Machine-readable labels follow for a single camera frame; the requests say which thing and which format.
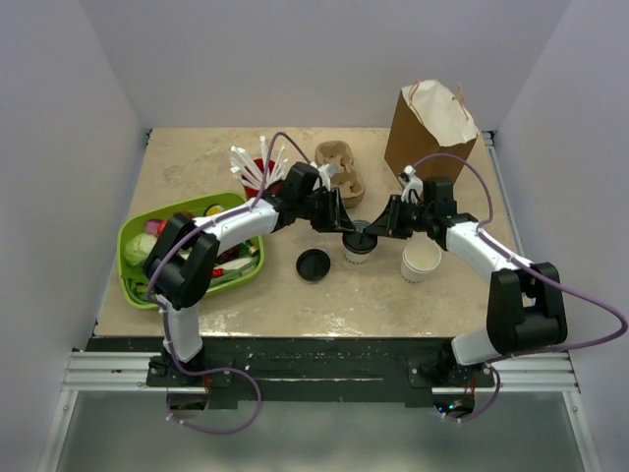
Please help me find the white paper cup stack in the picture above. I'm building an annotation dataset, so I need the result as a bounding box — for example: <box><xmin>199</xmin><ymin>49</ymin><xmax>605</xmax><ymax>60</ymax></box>
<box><xmin>400</xmin><ymin>239</ymin><xmax>442</xmax><ymax>283</ymax></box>

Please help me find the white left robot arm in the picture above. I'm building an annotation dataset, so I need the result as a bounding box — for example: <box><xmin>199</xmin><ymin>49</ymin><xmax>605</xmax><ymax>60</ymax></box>
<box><xmin>143</xmin><ymin>162</ymin><xmax>354</xmax><ymax>385</ymax></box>

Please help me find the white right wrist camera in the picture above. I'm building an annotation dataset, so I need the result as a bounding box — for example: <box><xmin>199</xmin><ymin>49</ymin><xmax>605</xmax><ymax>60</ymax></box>
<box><xmin>398</xmin><ymin>165</ymin><xmax>424</xmax><ymax>204</ymax></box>

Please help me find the cardboard cup carrier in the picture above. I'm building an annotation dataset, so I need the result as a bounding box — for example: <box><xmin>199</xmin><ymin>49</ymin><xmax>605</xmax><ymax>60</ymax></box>
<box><xmin>314</xmin><ymin>141</ymin><xmax>366</xmax><ymax>208</ymax></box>

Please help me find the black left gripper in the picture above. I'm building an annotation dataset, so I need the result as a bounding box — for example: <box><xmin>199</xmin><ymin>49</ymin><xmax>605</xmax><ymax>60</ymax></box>
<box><xmin>296</xmin><ymin>187</ymin><xmax>354</xmax><ymax>233</ymax></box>

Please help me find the black coffee lid on table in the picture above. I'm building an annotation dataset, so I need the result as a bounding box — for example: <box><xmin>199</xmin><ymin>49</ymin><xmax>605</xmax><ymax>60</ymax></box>
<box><xmin>296</xmin><ymin>249</ymin><xmax>331</xmax><ymax>283</ymax></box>

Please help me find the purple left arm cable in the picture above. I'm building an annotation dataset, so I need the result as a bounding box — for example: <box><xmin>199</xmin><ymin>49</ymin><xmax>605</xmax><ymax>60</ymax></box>
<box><xmin>144</xmin><ymin>131</ymin><xmax>320</xmax><ymax>435</ymax></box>

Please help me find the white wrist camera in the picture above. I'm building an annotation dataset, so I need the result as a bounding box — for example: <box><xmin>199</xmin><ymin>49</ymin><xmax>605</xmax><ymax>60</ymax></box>
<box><xmin>398</xmin><ymin>165</ymin><xmax>424</xmax><ymax>204</ymax></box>
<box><xmin>317</xmin><ymin>163</ymin><xmax>337</xmax><ymax>189</ymax></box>

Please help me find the green plastic tray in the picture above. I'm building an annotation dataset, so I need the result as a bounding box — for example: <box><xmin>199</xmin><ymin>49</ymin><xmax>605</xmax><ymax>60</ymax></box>
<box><xmin>117</xmin><ymin>192</ymin><xmax>265</xmax><ymax>310</ymax></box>

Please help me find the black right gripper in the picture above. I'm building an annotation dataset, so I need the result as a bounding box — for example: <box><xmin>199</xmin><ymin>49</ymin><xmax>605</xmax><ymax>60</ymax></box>
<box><xmin>367</xmin><ymin>196</ymin><xmax>432</xmax><ymax>241</ymax></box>

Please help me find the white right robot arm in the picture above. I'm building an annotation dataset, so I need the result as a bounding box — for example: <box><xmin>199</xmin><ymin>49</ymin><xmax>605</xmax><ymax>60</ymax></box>
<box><xmin>365</xmin><ymin>178</ymin><xmax>568</xmax><ymax>386</ymax></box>

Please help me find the green toy cabbage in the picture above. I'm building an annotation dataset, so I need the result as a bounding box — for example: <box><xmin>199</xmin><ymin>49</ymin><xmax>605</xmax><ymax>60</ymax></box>
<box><xmin>123</xmin><ymin>233</ymin><xmax>157</xmax><ymax>266</ymax></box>

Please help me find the black coffee lid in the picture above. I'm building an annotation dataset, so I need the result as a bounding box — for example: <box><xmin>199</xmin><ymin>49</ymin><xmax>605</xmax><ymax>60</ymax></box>
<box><xmin>342</xmin><ymin>219</ymin><xmax>377</xmax><ymax>252</ymax></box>
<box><xmin>296</xmin><ymin>249</ymin><xmax>331</xmax><ymax>283</ymax></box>

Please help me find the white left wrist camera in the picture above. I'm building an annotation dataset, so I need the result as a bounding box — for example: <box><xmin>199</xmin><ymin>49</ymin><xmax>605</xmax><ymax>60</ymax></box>
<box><xmin>317</xmin><ymin>163</ymin><xmax>337</xmax><ymax>189</ymax></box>

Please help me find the brown paper bag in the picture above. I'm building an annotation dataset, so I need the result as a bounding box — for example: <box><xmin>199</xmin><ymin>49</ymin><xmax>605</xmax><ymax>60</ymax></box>
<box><xmin>384</xmin><ymin>80</ymin><xmax>479</xmax><ymax>181</ymax></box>

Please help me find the red cup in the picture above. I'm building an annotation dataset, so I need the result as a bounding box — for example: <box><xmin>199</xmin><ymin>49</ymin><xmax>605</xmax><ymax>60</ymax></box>
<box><xmin>241</xmin><ymin>157</ymin><xmax>283</xmax><ymax>199</ymax></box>

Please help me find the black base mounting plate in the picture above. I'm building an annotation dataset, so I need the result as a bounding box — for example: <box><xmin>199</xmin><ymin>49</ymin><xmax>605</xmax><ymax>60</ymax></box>
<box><xmin>86</xmin><ymin>337</ymin><xmax>515</xmax><ymax>409</ymax></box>

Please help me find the white toy radish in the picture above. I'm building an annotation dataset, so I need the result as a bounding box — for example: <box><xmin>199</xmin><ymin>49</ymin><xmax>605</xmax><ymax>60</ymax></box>
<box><xmin>215</xmin><ymin>257</ymin><xmax>258</xmax><ymax>272</ymax></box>

